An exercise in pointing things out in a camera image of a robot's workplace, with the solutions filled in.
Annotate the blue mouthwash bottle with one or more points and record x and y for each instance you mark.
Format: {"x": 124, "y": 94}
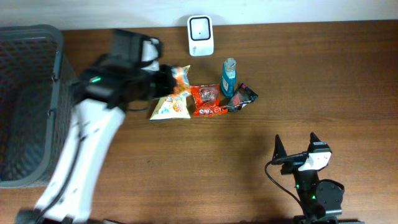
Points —
{"x": 228, "y": 78}

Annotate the yellow snack bag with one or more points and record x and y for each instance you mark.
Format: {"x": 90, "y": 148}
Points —
{"x": 170, "y": 108}

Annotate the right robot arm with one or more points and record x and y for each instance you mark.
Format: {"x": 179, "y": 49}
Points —
{"x": 320, "y": 200}

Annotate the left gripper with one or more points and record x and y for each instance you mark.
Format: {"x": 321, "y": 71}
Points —
{"x": 163, "y": 78}

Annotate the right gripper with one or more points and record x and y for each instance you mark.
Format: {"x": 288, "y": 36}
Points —
{"x": 291, "y": 162}

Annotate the grey plastic mesh basket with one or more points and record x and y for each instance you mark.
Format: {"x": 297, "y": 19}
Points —
{"x": 36, "y": 104}

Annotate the white barcode scanner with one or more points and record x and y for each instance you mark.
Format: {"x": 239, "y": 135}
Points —
{"x": 200, "y": 36}

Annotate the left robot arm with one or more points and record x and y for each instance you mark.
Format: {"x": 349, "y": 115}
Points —
{"x": 98, "y": 112}

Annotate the small orange white packet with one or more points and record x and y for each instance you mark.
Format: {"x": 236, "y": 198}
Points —
{"x": 182, "y": 88}

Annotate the black red snack packet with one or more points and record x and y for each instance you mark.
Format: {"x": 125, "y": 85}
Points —
{"x": 241, "y": 97}

